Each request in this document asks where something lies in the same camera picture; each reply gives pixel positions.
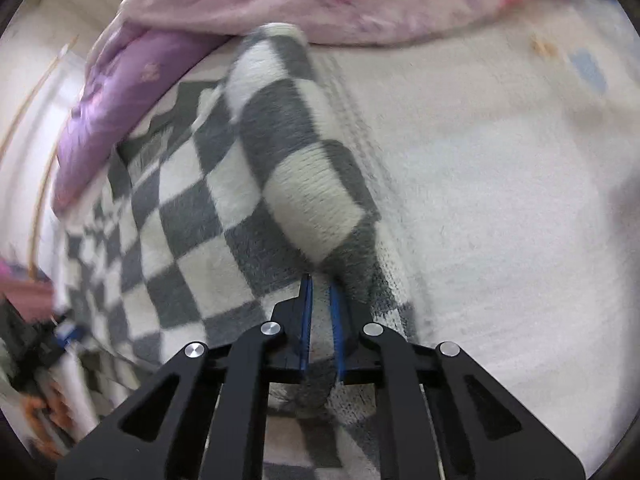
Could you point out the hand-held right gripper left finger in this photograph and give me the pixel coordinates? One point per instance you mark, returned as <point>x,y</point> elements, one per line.
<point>305,320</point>

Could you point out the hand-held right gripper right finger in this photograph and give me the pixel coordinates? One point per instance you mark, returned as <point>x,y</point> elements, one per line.
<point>336,325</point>

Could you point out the grey white checkered blanket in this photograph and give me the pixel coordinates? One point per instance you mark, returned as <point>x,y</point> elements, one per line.
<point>240,170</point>

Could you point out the white printed bed sheet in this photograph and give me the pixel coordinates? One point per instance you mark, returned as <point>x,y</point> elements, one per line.
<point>490,200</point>

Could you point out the pink floral quilt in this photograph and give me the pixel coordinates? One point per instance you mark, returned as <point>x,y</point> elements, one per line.
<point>280,5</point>

